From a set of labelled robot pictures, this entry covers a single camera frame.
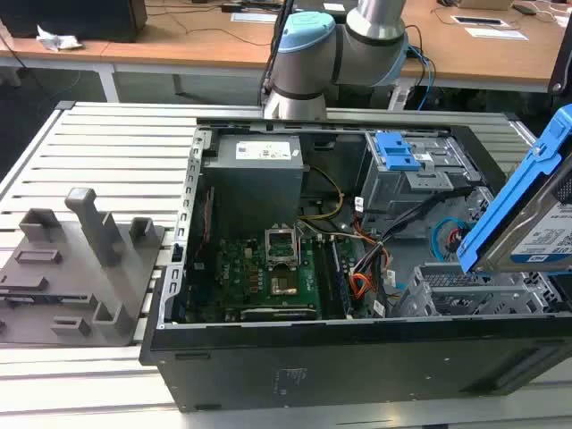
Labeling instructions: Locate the crumpled white paper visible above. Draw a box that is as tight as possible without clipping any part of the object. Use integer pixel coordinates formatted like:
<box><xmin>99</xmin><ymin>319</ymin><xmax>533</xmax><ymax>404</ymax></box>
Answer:
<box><xmin>35</xmin><ymin>24</ymin><xmax>84</xmax><ymax>53</ymax></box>

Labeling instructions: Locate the orange wire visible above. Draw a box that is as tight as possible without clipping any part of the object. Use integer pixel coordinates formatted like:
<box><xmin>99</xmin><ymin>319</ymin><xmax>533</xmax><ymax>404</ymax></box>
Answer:
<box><xmin>350</xmin><ymin>273</ymin><xmax>379</xmax><ymax>301</ymax></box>

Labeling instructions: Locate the RAM stick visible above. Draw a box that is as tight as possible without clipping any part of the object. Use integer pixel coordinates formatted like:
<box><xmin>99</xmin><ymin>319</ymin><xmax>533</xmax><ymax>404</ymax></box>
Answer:
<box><xmin>330</xmin><ymin>239</ymin><xmax>354</xmax><ymax>316</ymax></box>

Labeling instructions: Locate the blue cable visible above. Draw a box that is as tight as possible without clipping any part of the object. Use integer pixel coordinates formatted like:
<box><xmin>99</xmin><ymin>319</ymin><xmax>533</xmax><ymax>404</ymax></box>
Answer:
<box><xmin>407</xmin><ymin>44</ymin><xmax>437</xmax><ymax>111</ymax></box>

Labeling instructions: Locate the hard disk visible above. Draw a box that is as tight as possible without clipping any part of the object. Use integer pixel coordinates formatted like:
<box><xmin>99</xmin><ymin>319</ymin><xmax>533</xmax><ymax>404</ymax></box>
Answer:
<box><xmin>456</xmin><ymin>103</ymin><xmax>572</xmax><ymax>274</ymax></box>

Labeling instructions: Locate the black graphics card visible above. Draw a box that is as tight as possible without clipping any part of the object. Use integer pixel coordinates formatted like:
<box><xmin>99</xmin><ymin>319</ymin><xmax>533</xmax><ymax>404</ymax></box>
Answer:
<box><xmin>225</xmin><ymin>303</ymin><xmax>321</xmax><ymax>323</ymax></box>

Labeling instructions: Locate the white paper sheet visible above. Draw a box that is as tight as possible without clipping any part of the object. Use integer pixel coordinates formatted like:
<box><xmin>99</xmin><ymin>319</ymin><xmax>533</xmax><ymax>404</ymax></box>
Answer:
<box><xmin>231</xmin><ymin>12</ymin><xmax>279</xmax><ymax>24</ymax></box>
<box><xmin>464</xmin><ymin>26</ymin><xmax>529</xmax><ymax>42</ymax></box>

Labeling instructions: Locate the green motherboard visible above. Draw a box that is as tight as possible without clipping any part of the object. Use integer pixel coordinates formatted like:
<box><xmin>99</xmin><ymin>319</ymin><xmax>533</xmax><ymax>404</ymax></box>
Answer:
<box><xmin>187</xmin><ymin>231</ymin><xmax>385</xmax><ymax>323</ymax></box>

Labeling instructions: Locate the black open PC case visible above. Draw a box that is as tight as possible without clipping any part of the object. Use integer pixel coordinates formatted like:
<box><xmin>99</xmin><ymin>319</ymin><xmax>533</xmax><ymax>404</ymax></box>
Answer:
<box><xmin>139</xmin><ymin>116</ymin><xmax>572</xmax><ymax>413</ymax></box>

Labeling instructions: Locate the wooden desk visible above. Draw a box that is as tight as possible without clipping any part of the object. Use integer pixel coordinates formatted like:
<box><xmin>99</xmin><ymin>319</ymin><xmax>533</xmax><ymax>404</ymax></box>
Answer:
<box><xmin>0</xmin><ymin>0</ymin><xmax>572</xmax><ymax>106</ymax></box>

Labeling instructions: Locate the blue disk wire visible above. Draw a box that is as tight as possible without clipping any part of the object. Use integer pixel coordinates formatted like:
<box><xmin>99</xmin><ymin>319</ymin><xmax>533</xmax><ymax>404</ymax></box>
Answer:
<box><xmin>431</xmin><ymin>216</ymin><xmax>470</xmax><ymax>261</ymax></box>

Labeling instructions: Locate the grey metal drive cage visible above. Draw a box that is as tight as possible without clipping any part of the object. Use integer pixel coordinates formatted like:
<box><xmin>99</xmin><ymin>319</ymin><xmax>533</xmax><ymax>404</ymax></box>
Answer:
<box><xmin>359</xmin><ymin>131</ymin><xmax>483</xmax><ymax>229</ymax></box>

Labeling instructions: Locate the yellow wire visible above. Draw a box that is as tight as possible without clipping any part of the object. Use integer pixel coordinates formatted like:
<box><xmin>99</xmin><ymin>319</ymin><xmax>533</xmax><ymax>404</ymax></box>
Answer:
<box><xmin>297</xmin><ymin>164</ymin><xmax>346</xmax><ymax>223</ymax></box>

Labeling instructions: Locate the black wire bundle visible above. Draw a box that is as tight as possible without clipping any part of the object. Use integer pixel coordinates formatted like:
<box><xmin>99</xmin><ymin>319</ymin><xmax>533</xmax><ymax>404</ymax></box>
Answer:
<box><xmin>348</xmin><ymin>187</ymin><xmax>475</xmax><ymax>316</ymax></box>

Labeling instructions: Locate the grey parts rack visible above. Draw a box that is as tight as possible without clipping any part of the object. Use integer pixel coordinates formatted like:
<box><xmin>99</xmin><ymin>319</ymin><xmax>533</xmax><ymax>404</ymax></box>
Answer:
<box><xmin>0</xmin><ymin>187</ymin><xmax>167</xmax><ymax>348</ymax></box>

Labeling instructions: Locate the CPU socket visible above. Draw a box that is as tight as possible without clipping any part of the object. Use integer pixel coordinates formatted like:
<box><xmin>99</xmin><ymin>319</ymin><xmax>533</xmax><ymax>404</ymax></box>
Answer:
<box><xmin>270</xmin><ymin>274</ymin><xmax>299</xmax><ymax>298</ymax></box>

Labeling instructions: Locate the grey power supply unit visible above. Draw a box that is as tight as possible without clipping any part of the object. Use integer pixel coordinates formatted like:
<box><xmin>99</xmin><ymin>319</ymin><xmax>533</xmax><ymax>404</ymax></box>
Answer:
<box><xmin>200</xmin><ymin>133</ymin><xmax>306</xmax><ymax>230</ymax></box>

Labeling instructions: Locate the grey metal disk bay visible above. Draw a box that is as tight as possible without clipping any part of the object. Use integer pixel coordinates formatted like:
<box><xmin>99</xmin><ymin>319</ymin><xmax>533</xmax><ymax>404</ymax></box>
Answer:
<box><xmin>392</xmin><ymin>263</ymin><xmax>559</xmax><ymax>319</ymax></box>

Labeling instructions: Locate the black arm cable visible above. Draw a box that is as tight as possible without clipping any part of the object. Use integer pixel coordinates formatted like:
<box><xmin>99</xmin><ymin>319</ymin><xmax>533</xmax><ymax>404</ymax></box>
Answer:
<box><xmin>258</xmin><ymin>0</ymin><xmax>297</xmax><ymax>106</ymax></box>

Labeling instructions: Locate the black box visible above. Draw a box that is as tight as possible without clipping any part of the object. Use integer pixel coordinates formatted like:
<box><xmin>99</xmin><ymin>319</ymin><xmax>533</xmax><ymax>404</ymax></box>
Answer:
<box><xmin>0</xmin><ymin>0</ymin><xmax>148</xmax><ymax>44</ymax></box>

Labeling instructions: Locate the metal socket cover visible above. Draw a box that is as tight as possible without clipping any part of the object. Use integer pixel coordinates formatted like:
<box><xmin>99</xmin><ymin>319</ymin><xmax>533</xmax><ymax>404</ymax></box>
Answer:
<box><xmin>265</xmin><ymin>225</ymin><xmax>299</xmax><ymax>269</ymax></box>

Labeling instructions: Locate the blue plastic drive latch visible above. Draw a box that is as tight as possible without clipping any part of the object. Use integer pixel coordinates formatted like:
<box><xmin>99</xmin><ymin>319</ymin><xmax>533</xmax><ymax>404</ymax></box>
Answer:
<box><xmin>374</xmin><ymin>130</ymin><xmax>424</xmax><ymax>172</ymax></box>

